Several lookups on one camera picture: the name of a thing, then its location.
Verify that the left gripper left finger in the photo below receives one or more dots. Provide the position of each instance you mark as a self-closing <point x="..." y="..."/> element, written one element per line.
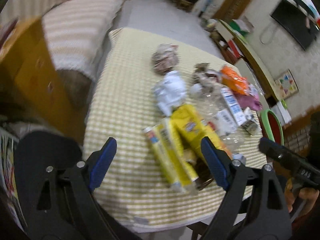
<point x="55" y="188"/>

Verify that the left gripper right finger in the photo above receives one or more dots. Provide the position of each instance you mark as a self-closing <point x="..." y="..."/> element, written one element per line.
<point x="254" y="205"/>

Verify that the pink snack bag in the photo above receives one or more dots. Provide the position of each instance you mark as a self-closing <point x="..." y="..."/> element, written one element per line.
<point x="250" y="100"/>

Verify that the white blue milk carton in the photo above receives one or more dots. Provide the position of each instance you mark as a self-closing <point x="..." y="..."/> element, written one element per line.
<point x="233" y="106"/>

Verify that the dark brown cigarette pack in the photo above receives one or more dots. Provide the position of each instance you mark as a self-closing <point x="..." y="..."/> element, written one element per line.
<point x="251" y="125"/>

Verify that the green red trash bin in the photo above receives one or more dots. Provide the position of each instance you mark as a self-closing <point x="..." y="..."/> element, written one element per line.
<point x="271" y="126"/>

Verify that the right hand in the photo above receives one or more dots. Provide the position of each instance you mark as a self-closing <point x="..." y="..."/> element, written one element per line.
<point x="299" y="200"/>

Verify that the chinese checkers board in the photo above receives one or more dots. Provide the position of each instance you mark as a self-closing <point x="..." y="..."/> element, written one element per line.
<point x="287" y="84"/>

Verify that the wooden side cabinet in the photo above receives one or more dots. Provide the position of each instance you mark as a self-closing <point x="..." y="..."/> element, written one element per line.
<point x="31" y="89"/>

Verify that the yellow checkered table mat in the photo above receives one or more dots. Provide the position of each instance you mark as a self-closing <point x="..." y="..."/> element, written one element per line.
<point x="134" y="190"/>

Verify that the clear plastic bottle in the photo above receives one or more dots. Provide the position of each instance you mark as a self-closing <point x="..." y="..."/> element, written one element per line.
<point x="214" y="110"/>

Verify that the yellow snack bag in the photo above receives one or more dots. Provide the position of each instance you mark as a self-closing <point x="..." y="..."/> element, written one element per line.
<point x="193" y="128"/>

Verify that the yellow tube package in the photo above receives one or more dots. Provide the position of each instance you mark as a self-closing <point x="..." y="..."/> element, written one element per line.
<point x="168" y="150"/>

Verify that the orange plastic snack bag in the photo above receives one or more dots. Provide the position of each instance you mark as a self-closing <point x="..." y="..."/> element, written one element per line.
<point x="234" y="81"/>

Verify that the crumpled brown-white wrapper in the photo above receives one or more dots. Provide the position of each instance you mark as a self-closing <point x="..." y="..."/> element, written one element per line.
<point x="206" y="81"/>

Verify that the red book in cabinet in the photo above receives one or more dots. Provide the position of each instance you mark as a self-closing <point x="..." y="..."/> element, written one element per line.
<point x="234" y="48"/>

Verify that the crumpled white paper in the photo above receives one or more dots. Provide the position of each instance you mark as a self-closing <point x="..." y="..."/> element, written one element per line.
<point x="170" y="93"/>

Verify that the long tv cabinet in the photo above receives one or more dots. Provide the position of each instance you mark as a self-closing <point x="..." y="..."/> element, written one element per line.
<point x="250" y="66"/>

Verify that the green box on cabinet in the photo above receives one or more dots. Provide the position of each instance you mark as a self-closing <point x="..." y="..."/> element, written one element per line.
<point x="241" y="27"/>

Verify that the crumpled red-white paper ball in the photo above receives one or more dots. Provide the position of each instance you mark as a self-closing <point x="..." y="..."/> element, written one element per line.
<point x="165" y="58"/>

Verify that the striped beige sofa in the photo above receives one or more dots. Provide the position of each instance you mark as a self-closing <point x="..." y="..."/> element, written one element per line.
<point x="74" y="29"/>

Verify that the wall television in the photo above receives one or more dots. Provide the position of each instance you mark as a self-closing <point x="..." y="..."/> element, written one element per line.
<point x="299" y="20"/>

